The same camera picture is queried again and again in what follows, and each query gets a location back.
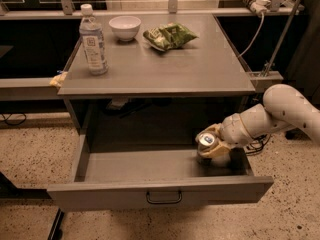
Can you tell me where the black floor cable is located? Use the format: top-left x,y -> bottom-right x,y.
0,112 -> 28,126

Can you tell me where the black drawer handle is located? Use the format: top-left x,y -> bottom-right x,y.
146,191 -> 182,205

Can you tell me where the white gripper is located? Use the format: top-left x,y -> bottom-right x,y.
196,113 -> 253,158

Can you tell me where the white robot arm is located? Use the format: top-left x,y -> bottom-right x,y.
195,84 -> 320,158

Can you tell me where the redbull can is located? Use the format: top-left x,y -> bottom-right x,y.
197,131 -> 218,153

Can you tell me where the black cable bundle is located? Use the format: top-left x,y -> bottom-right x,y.
244,133 -> 273,156

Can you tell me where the white power cable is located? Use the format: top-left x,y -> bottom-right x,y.
237,12 -> 266,59

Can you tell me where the white power strip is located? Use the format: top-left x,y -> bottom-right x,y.
241,0 -> 270,17

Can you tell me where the clear plastic water bottle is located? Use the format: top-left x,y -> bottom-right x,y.
79,4 -> 108,75

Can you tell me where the green chip bag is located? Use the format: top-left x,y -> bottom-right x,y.
143,23 -> 197,52

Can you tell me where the grey cabinet table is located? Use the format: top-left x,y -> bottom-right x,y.
57,13 -> 257,132

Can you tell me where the white ceramic bowl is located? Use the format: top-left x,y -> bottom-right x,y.
109,16 -> 141,41

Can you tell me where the grey open top drawer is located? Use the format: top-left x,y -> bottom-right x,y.
47,100 -> 275,213

